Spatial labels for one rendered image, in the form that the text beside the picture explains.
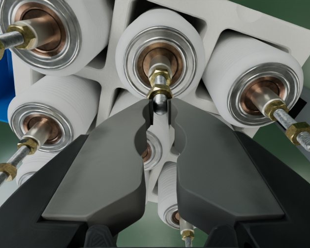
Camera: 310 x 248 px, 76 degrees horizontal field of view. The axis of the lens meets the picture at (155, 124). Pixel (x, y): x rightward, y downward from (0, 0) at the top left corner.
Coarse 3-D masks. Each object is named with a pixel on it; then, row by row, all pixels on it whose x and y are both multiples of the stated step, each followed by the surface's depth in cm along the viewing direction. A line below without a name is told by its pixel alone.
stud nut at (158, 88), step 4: (156, 84) 14; (160, 84) 14; (152, 88) 14; (156, 88) 13; (160, 88) 13; (164, 88) 13; (168, 88) 13; (148, 92) 14; (152, 92) 13; (156, 92) 13; (160, 92) 13; (164, 92) 13; (168, 92) 13; (148, 96) 14; (152, 96) 14; (168, 96) 13; (172, 96) 14
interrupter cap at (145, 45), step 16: (144, 32) 19; (160, 32) 19; (176, 32) 18; (128, 48) 19; (144, 48) 19; (160, 48) 20; (176, 48) 19; (192, 48) 19; (128, 64) 20; (144, 64) 21; (176, 64) 20; (192, 64) 20; (128, 80) 21; (144, 80) 21; (176, 80) 21; (192, 80) 21; (144, 96) 22
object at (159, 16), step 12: (144, 12) 26; (156, 12) 19; (168, 12) 20; (132, 24) 19; (144, 24) 19; (156, 24) 18; (168, 24) 18; (180, 24) 19; (132, 36) 19; (192, 36) 19; (120, 48) 20; (120, 60) 20; (204, 60) 21; (120, 72) 21; (192, 84) 22; (180, 96) 23
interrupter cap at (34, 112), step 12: (24, 108) 23; (36, 108) 23; (48, 108) 23; (12, 120) 24; (24, 120) 24; (36, 120) 24; (48, 120) 24; (60, 120) 24; (24, 132) 25; (60, 132) 25; (72, 132) 25; (48, 144) 26; (60, 144) 26
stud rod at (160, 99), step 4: (156, 76) 17; (160, 76) 16; (156, 80) 16; (160, 80) 16; (164, 80) 16; (164, 84) 15; (156, 96) 13; (160, 96) 13; (164, 96) 13; (156, 100) 13; (160, 100) 12; (164, 100) 13; (156, 104) 12; (160, 104) 12; (164, 104) 12; (156, 108) 13; (160, 108) 12; (164, 108) 12; (156, 112) 13; (160, 112) 13; (164, 112) 13
